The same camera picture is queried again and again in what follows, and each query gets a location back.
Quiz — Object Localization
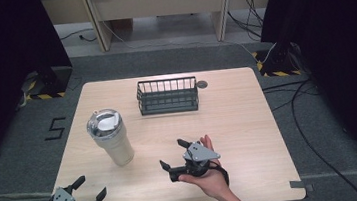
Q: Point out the black tape floor mark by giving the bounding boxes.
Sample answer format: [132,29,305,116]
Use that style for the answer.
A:
[42,115,70,142]

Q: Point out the black wire basket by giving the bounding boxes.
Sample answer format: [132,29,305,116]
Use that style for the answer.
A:
[134,74,202,118]

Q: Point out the beige wooden desk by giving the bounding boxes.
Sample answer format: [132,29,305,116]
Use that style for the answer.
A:
[38,0,284,61]

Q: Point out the grey tape strip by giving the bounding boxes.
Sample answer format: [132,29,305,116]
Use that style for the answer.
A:
[289,178,316,194]

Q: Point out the black curtain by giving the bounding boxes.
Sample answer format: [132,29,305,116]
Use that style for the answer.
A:
[0,0,83,171]
[255,0,357,201]

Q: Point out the person's right hand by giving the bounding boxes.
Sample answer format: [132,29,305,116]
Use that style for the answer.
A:
[173,132,233,201]

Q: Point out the black stand base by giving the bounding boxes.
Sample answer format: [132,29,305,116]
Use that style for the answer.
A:
[21,63,78,103]
[251,40,303,80]

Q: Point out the short black floor cable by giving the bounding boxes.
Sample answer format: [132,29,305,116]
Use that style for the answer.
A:
[58,27,99,47]

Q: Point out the long black floor cable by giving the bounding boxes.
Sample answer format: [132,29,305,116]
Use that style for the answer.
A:
[287,74,357,201]

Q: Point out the hanging black power cables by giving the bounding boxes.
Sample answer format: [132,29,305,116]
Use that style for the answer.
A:
[224,0,268,45]

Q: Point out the bundle of black floor cables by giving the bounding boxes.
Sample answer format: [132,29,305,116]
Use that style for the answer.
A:
[260,78,322,114]

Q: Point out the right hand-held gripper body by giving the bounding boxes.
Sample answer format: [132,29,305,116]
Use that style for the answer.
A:
[165,139,224,184]

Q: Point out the cream tumbler with clear lid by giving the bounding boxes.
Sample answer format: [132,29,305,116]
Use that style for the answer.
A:
[84,106,137,171]

